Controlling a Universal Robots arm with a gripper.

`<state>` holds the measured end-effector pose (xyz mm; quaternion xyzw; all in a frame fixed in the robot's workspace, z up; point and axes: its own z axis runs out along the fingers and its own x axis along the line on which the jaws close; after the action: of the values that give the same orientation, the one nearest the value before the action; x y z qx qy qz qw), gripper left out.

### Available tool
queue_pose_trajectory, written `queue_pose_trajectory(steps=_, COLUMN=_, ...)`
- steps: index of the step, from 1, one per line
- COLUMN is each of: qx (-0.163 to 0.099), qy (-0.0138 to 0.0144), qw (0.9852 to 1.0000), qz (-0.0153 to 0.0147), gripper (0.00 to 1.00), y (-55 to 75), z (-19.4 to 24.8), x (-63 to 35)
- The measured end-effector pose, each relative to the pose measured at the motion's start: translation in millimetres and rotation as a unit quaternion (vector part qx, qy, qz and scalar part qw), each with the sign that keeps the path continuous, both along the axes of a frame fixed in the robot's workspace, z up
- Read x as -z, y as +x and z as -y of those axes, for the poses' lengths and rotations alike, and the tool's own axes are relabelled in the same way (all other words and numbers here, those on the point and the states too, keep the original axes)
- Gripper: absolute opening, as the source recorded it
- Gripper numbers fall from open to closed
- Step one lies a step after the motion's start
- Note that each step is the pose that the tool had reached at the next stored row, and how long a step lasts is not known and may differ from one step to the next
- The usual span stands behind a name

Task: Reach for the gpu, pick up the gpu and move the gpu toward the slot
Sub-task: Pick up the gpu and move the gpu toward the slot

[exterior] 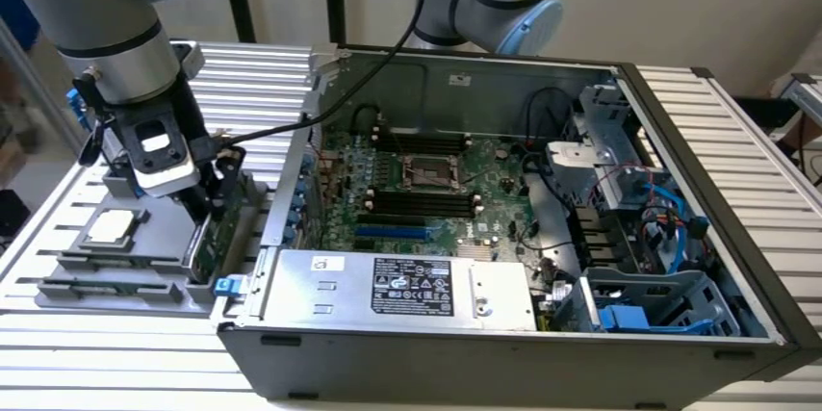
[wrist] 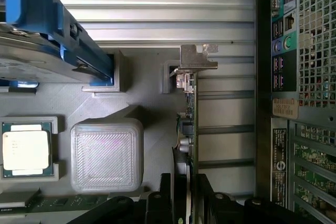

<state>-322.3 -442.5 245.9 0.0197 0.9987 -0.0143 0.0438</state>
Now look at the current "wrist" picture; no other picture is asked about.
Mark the green RAM stick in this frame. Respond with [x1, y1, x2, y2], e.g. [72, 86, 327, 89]
[25, 193, 111, 209]

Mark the grey printed parts rack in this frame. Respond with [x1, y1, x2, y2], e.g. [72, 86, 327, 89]
[0, 48, 198, 224]

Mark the beige barcode label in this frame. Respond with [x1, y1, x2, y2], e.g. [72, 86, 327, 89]
[272, 98, 299, 118]

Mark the CPU with silver lid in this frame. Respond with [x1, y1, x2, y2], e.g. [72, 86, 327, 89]
[2, 121, 55, 178]

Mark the computer case rear panel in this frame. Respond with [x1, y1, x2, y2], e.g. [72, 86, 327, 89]
[255, 0, 336, 224]

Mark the hard disk in blue carrier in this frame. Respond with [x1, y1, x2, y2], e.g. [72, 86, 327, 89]
[0, 0, 117, 89]

